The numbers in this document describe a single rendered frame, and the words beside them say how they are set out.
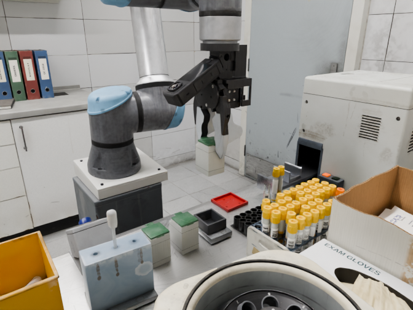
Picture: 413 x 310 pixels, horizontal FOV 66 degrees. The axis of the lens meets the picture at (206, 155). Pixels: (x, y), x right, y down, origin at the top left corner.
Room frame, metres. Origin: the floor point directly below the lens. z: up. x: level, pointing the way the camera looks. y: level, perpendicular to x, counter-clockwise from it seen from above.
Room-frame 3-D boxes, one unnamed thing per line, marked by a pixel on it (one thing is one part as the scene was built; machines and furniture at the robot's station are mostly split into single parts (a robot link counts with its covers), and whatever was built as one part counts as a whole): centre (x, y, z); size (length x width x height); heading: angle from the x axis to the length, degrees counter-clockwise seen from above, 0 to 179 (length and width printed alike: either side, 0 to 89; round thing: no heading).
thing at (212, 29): (0.62, -0.02, 1.29); 0.08 x 0.08 x 0.05
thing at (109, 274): (0.41, 0.14, 0.92); 0.10 x 0.07 x 0.10; 122
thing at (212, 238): (0.60, -0.01, 0.89); 0.09 x 0.05 x 0.04; 35
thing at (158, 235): (0.51, 0.10, 0.91); 0.05 x 0.04 x 0.07; 37
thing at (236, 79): (0.62, -0.03, 1.20); 0.09 x 0.08 x 0.12; 125
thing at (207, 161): (0.60, -0.01, 1.05); 0.05 x 0.04 x 0.06; 35
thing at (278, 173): (0.64, -0.15, 0.93); 0.17 x 0.09 x 0.11; 127
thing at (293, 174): (0.81, -0.24, 0.92); 0.21 x 0.07 x 0.05; 127
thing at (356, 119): (0.85, -0.45, 1.03); 0.31 x 0.27 x 0.30; 127
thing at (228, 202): (0.73, -0.06, 0.88); 0.07 x 0.07 x 0.01; 37
